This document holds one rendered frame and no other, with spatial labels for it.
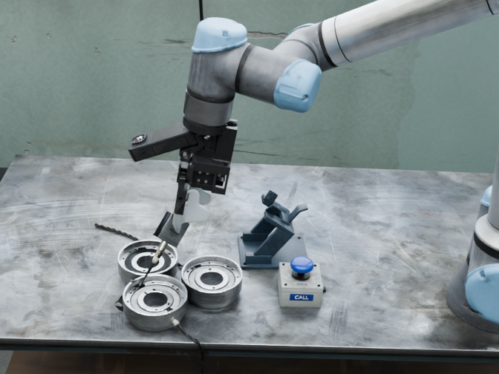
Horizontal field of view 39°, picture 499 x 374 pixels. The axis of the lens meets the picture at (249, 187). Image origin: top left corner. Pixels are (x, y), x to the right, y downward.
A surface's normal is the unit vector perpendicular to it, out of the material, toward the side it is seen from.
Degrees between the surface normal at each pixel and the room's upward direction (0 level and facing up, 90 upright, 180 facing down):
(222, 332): 0
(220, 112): 94
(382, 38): 108
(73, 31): 90
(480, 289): 97
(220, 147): 90
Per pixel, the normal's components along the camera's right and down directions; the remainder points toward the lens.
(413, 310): 0.06, -0.86
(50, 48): 0.03, 0.51
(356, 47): -0.19, 0.73
